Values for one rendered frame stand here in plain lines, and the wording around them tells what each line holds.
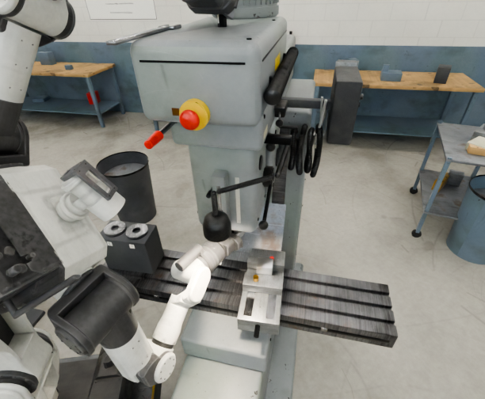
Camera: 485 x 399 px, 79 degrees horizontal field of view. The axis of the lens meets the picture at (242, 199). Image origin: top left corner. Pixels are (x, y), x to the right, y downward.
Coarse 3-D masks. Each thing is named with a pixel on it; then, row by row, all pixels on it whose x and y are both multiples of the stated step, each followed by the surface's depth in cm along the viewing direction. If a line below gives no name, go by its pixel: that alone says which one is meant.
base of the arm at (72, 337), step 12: (96, 276) 65; (108, 276) 66; (120, 276) 66; (84, 288) 63; (132, 288) 66; (60, 300) 60; (72, 300) 60; (132, 300) 66; (48, 312) 58; (60, 312) 59; (60, 324) 57; (60, 336) 59; (72, 336) 56; (84, 336) 57; (72, 348) 60; (84, 348) 57
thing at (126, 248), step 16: (112, 224) 127; (128, 224) 129; (144, 224) 127; (112, 240) 121; (128, 240) 121; (144, 240) 121; (112, 256) 128; (128, 256) 126; (144, 256) 124; (160, 256) 135; (144, 272) 131
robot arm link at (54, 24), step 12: (36, 0) 52; (48, 0) 54; (60, 0) 55; (24, 12) 51; (36, 12) 52; (48, 12) 54; (60, 12) 56; (72, 12) 59; (24, 24) 54; (36, 24) 54; (48, 24) 56; (60, 24) 57; (72, 24) 59; (60, 36) 60
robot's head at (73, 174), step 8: (72, 168) 59; (80, 168) 57; (88, 168) 58; (64, 176) 58; (72, 176) 57; (80, 176) 57; (96, 176) 60; (104, 176) 61; (64, 184) 58; (72, 184) 58; (88, 184) 58; (96, 184) 59; (112, 184) 62; (104, 192) 60; (112, 192) 61
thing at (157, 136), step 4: (168, 124) 70; (172, 124) 71; (164, 128) 68; (168, 128) 70; (156, 132) 65; (160, 132) 66; (164, 132) 68; (152, 136) 64; (156, 136) 64; (160, 136) 65; (148, 140) 62; (152, 140) 63; (156, 140) 64; (160, 140) 66; (144, 144) 63; (148, 144) 62; (152, 144) 63; (148, 148) 63
